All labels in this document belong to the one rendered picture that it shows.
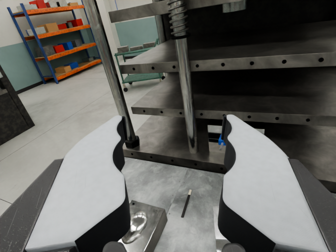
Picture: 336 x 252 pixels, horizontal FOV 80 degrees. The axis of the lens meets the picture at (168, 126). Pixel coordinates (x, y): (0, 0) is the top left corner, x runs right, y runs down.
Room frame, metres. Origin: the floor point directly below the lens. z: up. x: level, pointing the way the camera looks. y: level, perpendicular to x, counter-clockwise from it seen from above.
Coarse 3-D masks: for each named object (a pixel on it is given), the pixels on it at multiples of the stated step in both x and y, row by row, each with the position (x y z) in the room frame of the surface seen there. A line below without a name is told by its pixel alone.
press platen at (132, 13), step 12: (168, 0) 0.99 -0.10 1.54; (192, 0) 0.94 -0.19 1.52; (204, 0) 0.92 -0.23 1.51; (216, 0) 0.90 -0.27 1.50; (228, 0) 0.88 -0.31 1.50; (240, 0) 0.86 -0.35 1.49; (108, 12) 1.15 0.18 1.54; (120, 12) 1.12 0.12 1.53; (132, 12) 1.08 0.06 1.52; (144, 12) 1.05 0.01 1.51; (156, 12) 1.03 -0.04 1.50; (168, 12) 1.00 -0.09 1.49
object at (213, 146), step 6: (210, 120) 0.93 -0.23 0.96; (216, 120) 0.92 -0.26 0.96; (210, 126) 0.88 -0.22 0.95; (216, 126) 0.87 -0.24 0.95; (252, 126) 0.80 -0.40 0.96; (258, 126) 0.79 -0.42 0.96; (264, 126) 0.78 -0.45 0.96; (210, 132) 0.88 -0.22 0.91; (216, 132) 0.87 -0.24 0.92; (210, 138) 0.89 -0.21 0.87; (216, 138) 0.87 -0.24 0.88; (210, 144) 0.89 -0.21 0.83; (216, 144) 0.87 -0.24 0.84; (210, 150) 0.89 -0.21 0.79; (216, 150) 0.87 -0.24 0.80; (222, 150) 0.86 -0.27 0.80
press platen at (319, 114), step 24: (192, 72) 1.57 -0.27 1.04; (216, 72) 1.46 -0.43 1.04; (240, 72) 1.36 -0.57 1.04; (264, 72) 1.27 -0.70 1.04; (288, 72) 1.20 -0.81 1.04; (312, 72) 1.12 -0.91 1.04; (144, 96) 1.25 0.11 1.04; (168, 96) 1.17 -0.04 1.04; (216, 96) 1.04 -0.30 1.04; (240, 96) 0.98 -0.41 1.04; (264, 96) 0.93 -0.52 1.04; (288, 96) 0.88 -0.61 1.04; (312, 96) 0.84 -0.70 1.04; (264, 120) 0.77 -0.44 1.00; (288, 120) 0.73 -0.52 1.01; (312, 120) 0.68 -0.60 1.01
